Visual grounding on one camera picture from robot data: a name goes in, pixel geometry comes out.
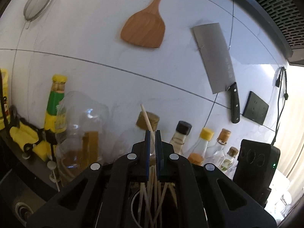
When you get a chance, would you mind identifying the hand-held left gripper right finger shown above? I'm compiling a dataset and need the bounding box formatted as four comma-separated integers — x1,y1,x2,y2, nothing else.
154,130,277,228

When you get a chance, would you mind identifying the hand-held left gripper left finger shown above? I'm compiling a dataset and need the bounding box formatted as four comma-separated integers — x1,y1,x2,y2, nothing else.
26,130,151,228

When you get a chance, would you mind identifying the pale wooden chopstick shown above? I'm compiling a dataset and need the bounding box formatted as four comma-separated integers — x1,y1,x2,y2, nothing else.
140,104,156,149

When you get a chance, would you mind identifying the bunch of wooden chopsticks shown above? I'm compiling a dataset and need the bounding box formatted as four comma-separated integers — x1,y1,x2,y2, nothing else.
138,166,177,228

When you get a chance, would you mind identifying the dark cylindrical chopstick holder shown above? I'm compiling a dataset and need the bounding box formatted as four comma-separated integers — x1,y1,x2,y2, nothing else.
128,182,181,228

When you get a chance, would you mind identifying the small wooden cap bottle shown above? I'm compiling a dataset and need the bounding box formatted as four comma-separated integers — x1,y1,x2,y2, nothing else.
218,146,239,173

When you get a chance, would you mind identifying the black cap glass bottle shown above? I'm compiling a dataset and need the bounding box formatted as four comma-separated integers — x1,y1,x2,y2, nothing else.
169,120,192,155

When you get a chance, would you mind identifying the orange cap glass bottle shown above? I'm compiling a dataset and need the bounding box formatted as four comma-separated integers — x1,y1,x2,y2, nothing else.
206,128,232,165

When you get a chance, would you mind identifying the yellow cap glass bottle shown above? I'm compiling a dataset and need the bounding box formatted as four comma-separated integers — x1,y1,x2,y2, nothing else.
187,127,215,166

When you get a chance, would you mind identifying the white curtain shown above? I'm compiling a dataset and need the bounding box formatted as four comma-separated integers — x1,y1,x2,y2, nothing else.
273,66,304,195

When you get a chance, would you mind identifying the large clear oil bottle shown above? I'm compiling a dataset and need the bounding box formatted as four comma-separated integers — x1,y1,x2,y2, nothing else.
55,90,110,186

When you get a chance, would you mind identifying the yellow cap green label bottle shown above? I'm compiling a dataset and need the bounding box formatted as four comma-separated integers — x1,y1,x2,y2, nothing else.
44,74,67,134

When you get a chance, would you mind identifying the wooden spatula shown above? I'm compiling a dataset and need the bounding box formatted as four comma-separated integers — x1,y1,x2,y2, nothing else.
120,0,170,48

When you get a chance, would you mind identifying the black kitchen sink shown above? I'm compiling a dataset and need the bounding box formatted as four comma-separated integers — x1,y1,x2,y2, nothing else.
0,169,59,228

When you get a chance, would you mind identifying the black range hood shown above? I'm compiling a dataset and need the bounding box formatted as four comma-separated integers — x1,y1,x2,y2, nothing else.
221,0,304,66

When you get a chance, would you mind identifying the metal mesh strainer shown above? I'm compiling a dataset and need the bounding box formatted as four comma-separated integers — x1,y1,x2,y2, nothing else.
23,0,62,29

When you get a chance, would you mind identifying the dark wall socket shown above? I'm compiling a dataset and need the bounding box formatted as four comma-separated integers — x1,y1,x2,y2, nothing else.
242,91,270,126

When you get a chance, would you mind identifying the black power cable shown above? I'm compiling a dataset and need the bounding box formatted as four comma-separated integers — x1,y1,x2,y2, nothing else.
271,66,289,146

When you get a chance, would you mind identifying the steel cleaver with black handle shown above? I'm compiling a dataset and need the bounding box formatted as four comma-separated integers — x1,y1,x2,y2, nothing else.
192,23,241,124

